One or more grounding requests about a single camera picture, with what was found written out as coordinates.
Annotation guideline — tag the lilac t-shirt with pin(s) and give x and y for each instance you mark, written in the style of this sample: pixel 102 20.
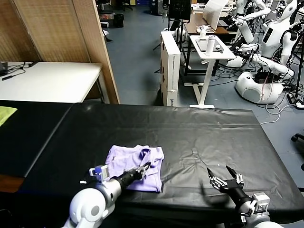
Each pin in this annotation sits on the lilac t-shirt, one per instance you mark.
pixel 123 159

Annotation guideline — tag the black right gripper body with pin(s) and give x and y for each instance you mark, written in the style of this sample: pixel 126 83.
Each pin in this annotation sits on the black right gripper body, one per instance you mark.
pixel 234 191

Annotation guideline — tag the green cloth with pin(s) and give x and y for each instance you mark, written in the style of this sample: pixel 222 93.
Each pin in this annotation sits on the green cloth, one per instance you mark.
pixel 6 114

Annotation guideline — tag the white humanoid robot raised arm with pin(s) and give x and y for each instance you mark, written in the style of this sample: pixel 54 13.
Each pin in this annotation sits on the white humanoid robot raised arm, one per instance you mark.
pixel 247 31

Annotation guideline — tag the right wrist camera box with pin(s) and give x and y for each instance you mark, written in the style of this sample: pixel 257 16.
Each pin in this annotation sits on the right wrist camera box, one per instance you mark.
pixel 261 203

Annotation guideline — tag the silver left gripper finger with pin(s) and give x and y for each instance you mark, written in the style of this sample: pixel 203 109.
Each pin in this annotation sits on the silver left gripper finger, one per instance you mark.
pixel 143 168
pixel 145 173

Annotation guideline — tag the white table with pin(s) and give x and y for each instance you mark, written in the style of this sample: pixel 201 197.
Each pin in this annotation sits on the white table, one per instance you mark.
pixel 52 80

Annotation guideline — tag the white standing desk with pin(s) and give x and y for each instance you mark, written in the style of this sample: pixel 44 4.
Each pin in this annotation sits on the white standing desk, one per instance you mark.
pixel 206 78

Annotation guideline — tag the white bottle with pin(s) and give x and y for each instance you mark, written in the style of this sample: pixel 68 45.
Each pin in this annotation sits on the white bottle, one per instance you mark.
pixel 210 46

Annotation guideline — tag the white humanoid robot with base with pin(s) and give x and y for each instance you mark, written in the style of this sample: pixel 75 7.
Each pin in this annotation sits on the white humanoid robot with base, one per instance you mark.
pixel 272 38

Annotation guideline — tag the white open laptop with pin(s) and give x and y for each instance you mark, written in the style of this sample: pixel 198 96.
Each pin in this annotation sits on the white open laptop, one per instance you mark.
pixel 213 13

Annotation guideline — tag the small black table cover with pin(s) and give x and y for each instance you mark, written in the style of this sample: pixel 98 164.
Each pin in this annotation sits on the small black table cover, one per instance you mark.
pixel 23 133

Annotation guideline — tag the black box on white table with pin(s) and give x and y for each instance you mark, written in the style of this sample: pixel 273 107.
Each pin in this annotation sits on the black box on white table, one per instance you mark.
pixel 3 67

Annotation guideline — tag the black monitor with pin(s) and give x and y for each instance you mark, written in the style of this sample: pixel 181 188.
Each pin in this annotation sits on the black monitor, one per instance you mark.
pixel 179 9

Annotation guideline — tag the tall white cardboard box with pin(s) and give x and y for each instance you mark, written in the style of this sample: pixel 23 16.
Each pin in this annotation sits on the tall white cardboard box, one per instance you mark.
pixel 171 66

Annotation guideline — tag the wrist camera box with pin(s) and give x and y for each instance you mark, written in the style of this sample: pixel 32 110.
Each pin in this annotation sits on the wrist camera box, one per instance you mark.
pixel 104 173
pixel 261 203

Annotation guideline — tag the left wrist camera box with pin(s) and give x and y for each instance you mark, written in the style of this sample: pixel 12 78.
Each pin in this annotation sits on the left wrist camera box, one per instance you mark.
pixel 104 173

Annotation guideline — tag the white desktop stand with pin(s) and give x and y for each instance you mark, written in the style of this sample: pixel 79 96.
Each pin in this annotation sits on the white desktop stand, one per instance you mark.
pixel 203 32

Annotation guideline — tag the brown desk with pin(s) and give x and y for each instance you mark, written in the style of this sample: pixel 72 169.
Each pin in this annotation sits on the brown desk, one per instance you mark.
pixel 193 26

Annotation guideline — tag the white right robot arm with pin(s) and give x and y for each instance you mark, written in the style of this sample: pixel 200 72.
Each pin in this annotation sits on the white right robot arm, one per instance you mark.
pixel 263 225

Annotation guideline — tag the small black device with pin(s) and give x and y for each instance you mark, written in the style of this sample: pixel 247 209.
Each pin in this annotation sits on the small black device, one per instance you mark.
pixel 219 48

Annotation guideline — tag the grey tablet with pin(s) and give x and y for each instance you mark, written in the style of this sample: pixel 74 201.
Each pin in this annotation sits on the grey tablet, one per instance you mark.
pixel 202 45

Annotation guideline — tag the wooden partition screen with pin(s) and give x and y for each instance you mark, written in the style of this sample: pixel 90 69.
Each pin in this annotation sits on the wooden partition screen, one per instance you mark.
pixel 59 31

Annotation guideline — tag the black bin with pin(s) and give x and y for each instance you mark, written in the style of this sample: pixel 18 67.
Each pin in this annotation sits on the black bin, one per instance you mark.
pixel 118 20

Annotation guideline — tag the black tripod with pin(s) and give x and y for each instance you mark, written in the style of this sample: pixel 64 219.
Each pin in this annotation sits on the black tripod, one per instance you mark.
pixel 298 71

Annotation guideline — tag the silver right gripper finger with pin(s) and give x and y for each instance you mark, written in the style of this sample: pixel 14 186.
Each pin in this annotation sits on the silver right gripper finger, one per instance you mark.
pixel 238 179
pixel 216 181

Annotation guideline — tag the large black table cover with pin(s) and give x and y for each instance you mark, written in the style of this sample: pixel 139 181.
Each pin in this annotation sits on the large black table cover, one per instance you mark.
pixel 242 118

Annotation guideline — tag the black chair base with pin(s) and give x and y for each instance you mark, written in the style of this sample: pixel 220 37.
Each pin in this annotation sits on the black chair base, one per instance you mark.
pixel 298 137

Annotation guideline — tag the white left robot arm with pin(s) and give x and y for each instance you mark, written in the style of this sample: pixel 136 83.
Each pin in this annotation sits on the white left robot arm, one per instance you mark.
pixel 88 209

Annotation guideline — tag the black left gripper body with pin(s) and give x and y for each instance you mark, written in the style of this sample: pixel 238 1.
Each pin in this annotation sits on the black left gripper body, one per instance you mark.
pixel 130 178

